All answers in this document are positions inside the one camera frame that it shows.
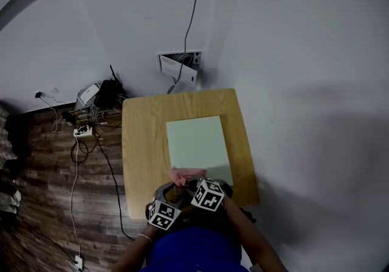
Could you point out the grey checked fabric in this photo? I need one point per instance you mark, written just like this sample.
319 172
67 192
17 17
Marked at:
5 134

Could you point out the small wooden table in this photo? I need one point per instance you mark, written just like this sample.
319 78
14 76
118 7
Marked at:
143 143

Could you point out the person's blue clothing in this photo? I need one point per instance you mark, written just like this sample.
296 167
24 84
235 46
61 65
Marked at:
194 249

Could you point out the white wall socket plate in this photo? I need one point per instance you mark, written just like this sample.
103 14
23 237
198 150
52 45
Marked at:
54 90

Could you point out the black wall plug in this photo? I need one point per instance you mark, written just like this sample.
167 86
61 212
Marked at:
38 94

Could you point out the white power strip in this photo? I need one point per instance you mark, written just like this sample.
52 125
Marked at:
83 131

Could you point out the pale green box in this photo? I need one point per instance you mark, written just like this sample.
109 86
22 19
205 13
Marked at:
194 143

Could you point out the recessed wall network box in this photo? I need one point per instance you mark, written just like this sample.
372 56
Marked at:
197 59

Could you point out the person's left forearm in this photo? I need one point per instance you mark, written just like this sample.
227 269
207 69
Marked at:
133 254

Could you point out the low wooden shelf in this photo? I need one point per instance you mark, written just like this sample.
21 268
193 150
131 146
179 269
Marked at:
109 117

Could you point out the small white floor adapter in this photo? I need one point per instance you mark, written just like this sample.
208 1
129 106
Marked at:
79 261

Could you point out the white network device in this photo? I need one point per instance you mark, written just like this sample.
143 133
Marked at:
88 94

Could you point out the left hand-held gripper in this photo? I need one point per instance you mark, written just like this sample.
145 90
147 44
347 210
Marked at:
164 214

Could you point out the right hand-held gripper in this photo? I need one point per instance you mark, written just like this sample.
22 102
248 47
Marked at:
208 196

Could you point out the pink cloth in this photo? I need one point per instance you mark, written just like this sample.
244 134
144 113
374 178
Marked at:
185 173

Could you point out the black router with antennas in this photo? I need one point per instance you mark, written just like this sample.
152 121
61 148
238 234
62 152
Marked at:
107 96

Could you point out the black power adapter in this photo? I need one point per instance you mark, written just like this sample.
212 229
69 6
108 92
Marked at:
68 117

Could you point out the person's right forearm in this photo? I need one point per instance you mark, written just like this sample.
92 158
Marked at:
249 234

